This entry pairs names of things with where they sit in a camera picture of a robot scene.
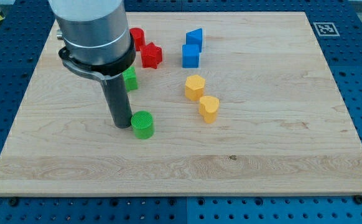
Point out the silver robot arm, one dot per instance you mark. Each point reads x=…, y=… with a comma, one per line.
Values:
x=98, y=43

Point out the yellow hexagon block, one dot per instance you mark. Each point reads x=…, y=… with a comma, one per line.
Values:
x=194, y=87

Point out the green star block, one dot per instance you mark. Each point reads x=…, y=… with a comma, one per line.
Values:
x=130, y=79

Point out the red star block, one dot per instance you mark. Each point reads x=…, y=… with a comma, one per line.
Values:
x=151, y=55

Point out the yellow heart block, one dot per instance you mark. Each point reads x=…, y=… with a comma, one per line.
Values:
x=208, y=108

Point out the green cylinder block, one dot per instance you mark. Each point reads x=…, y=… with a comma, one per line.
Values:
x=142, y=123

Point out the blue cube block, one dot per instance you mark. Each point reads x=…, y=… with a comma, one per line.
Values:
x=190, y=56

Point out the light wooden board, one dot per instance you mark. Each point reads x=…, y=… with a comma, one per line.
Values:
x=282, y=127

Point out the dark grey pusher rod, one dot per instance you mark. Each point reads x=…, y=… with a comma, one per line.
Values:
x=116, y=95

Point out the blue triangle block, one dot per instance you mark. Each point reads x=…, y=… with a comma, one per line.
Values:
x=195, y=37

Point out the red cylinder block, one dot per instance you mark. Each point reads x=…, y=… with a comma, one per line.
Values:
x=139, y=37

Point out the white fiducial marker tag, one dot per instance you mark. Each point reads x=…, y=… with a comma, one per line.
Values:
x=326, y=29

